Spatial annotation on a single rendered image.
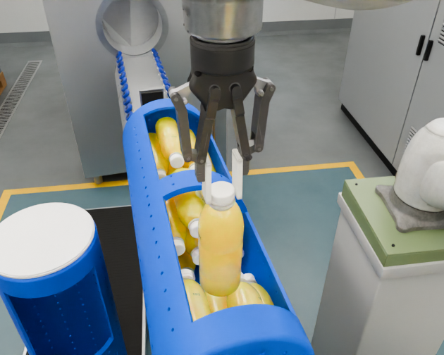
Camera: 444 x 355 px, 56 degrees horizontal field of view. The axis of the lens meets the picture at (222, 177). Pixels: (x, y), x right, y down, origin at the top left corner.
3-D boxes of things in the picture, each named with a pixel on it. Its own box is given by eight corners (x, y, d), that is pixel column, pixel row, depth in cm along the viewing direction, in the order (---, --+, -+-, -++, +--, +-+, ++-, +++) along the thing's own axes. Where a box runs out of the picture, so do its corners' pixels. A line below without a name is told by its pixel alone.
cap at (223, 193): (229, 189, 65) (229, 179, 63) (238, 205, 62) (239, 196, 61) (204, 194, 63) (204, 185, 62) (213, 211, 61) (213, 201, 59)
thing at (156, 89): (165, 118, 186) (162, 85, 176) (166, 122, 182) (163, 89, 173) (142, 121, 183) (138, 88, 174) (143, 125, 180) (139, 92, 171)
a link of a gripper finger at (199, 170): (205, 151, 56) (182, 153, 55) (205, 182, 59) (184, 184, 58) (202, 144, 57) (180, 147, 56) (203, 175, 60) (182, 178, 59)
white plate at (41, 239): (-36, 237, 111) (-34, 241, 112) (15, 296, 96) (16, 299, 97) (59, 189, 127) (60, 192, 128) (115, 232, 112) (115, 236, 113)
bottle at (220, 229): (231, 260, 77) (235, 180, 66) (246, 289, 72) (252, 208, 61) (194, 270, 75) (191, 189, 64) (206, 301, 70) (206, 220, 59)
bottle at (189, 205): (178, 194, 114) (192, 242, 99) (163, 177, 109) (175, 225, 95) (200, 179, 113) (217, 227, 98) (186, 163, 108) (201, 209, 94)
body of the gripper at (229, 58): (248, 20, 52) (245, 91, 57) (180, 25, 50) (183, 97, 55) (268, 39, 46) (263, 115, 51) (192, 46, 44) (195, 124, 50)
